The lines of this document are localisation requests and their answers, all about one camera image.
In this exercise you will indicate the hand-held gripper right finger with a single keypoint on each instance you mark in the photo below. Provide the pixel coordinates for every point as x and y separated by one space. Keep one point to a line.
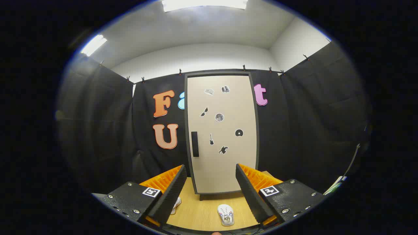
251 195

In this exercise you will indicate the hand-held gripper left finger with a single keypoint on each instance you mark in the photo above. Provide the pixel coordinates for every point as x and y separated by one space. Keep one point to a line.
171 195

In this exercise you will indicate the white canvas shoe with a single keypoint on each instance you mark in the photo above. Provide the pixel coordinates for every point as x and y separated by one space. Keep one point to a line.
176 205
225 213

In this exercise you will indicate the dark grey shoe cabinet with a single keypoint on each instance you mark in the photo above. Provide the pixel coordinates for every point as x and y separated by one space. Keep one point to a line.
212 196

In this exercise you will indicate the beige shoe cabinet door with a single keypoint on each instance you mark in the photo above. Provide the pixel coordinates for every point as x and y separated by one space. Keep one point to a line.
228 163

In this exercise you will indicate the white and green object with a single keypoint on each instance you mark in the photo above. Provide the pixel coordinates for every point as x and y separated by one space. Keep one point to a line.
338 182

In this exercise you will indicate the black backdrop cloth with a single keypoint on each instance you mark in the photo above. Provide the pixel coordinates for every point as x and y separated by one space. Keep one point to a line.
98 130

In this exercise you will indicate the row of black cloth clips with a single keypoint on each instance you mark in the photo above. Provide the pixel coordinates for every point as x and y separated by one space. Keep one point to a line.
180 71

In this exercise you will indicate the narrow ceiling light panel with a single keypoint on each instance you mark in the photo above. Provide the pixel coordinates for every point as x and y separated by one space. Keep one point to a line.
93 45

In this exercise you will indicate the wide ceiling light panel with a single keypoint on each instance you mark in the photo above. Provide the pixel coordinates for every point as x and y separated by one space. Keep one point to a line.
202 4

